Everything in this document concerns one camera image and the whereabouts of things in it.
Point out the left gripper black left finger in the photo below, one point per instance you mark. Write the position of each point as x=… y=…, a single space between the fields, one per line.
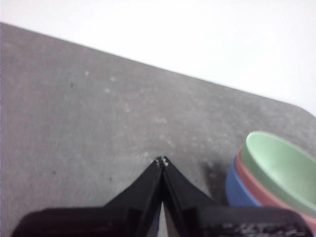
x=133 y=212

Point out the red ribbed bowl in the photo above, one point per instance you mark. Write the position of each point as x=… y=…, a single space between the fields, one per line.
x=253 y=186

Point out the blue ribbed bowl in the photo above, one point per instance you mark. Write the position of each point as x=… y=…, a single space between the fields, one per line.
x=238 y=190

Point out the green ribbed bowl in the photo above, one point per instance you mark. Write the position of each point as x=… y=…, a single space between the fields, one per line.
x=284 y=168

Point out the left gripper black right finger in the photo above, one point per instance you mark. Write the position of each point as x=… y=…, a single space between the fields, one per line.
x=192 y=217

